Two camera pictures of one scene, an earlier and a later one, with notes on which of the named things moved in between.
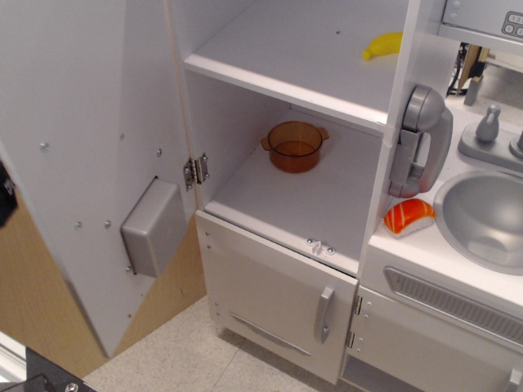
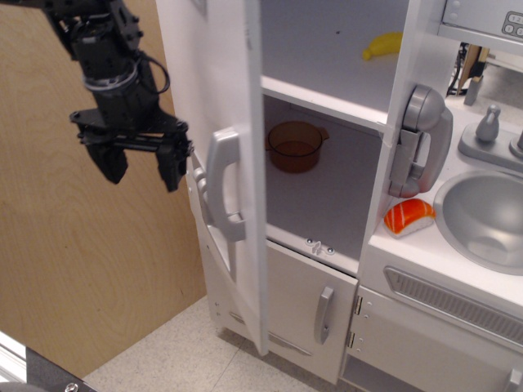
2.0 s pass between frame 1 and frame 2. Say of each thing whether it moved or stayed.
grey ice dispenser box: moved
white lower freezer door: stayed
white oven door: stayed
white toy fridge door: moved
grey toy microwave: stayed
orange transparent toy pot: stayed
